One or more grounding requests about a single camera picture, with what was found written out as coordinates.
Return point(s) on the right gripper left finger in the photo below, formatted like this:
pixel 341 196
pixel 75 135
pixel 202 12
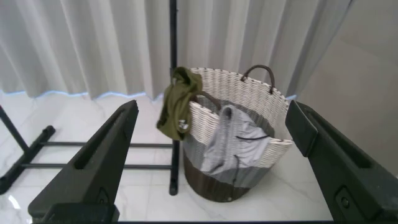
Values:
pixel 90 193

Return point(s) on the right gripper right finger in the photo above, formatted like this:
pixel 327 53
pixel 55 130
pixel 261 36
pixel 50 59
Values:
pixel 367 199

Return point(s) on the pale grey shorts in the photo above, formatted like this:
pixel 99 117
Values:
pixel 236 149

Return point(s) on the white laundry basket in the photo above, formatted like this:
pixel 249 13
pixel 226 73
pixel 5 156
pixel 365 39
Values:
pixel 242 90

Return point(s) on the black clothes rack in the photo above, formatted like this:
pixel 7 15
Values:
pixel 173 37

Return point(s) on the green garment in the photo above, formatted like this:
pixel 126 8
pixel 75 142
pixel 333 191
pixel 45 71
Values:
pixel 178 102

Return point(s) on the white curtain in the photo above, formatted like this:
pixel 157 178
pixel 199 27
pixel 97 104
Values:
pixel 93 46

